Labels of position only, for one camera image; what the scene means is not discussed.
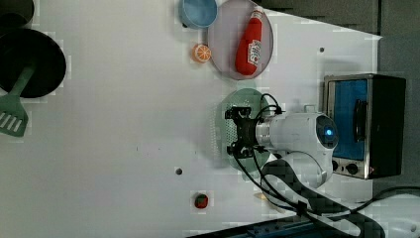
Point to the black toaster oven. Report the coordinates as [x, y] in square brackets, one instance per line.
[368, 110]

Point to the red ketchup bottle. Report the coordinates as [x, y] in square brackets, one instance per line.
[249, 50]

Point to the orange slice toy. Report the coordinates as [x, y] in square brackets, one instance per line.
[201, 53]

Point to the grey oval plate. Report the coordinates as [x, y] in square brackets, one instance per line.
[224, 35]

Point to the blue cup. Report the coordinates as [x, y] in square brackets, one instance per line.
[197, 14]

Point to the peeled banana toy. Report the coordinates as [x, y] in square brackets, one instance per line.
[260, 195]

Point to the green slotted spatula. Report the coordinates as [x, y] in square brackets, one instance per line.
[14, 118]

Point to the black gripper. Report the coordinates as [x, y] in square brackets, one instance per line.
[246, 142]

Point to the black round pan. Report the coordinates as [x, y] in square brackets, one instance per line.
[26, 47]

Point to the mint green strainer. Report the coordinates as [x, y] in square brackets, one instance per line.
[224, 132]

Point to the blue metal frame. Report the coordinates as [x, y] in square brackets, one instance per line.
[281, 228]

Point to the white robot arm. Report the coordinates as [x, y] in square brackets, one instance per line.
[305, 140]

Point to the small red strawberry toy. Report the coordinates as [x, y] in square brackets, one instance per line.
[201, 201]

